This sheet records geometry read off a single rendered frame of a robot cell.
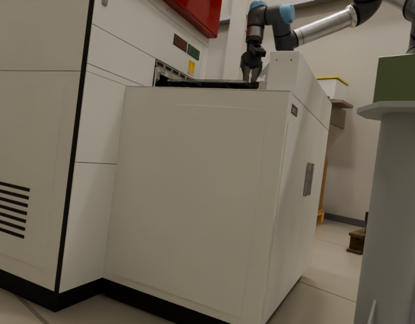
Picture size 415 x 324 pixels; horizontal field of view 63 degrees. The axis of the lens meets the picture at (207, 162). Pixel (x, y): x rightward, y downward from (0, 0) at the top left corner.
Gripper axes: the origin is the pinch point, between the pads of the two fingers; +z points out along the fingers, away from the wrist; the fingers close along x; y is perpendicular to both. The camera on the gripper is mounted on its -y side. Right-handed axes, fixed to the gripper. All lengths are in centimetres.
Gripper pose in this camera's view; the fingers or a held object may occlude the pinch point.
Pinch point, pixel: (249, 85)
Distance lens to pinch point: 148.8
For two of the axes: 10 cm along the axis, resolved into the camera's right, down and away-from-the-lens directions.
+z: -1.3, 9.9, 0.2
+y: -1.5, -0.4, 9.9
